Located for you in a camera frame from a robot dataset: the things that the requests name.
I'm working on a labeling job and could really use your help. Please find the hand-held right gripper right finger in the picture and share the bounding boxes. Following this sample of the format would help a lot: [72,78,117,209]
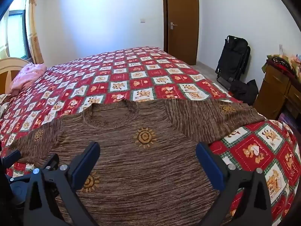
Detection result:
[196,142,277,226]

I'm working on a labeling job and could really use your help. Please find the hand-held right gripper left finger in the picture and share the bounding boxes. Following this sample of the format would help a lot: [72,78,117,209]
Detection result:
[24,142,101,226]

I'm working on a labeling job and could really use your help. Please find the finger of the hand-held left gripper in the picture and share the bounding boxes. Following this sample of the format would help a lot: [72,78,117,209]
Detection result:
[1,149,22,170]
[42,154,60,170]

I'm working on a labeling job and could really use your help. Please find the brown knitted sweater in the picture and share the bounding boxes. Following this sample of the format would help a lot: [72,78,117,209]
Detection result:
[14,98,272,226]

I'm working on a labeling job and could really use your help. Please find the pile of folded clothes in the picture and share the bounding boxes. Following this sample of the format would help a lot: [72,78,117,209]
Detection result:
[266,54,301,83]

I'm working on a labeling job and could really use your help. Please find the black bag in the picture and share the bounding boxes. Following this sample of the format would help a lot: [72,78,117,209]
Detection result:
[229,79,259,106]

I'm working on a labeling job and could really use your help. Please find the pink pillow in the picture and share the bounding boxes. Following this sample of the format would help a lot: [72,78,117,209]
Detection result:
[11,63,47,97]

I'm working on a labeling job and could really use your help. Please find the cream wooden headboard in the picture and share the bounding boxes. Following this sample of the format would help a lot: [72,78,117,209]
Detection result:
[0,57,32,96]

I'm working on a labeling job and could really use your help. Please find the purple box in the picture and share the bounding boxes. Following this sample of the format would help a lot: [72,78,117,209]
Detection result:
[279,112,297,128]

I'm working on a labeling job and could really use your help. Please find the wooden dresser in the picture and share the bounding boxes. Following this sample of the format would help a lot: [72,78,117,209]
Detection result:
[253,59,301,128]

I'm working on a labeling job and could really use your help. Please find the red printed blanket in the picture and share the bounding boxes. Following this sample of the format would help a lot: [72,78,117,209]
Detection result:
[0,47,301,226]

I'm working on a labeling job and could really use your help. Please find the black folding chair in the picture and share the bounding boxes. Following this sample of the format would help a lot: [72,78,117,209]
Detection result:
[215,35,251,91]

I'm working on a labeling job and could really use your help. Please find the yellow patterned curtain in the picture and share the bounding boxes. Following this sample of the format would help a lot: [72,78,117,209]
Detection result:
[25,0,45,64]

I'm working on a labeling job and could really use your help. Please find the window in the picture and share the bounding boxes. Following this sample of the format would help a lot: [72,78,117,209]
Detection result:
[0,0,30,60]

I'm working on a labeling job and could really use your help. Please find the brown wooden door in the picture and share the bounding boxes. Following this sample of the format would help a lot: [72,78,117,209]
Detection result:
[162,0,200,66]

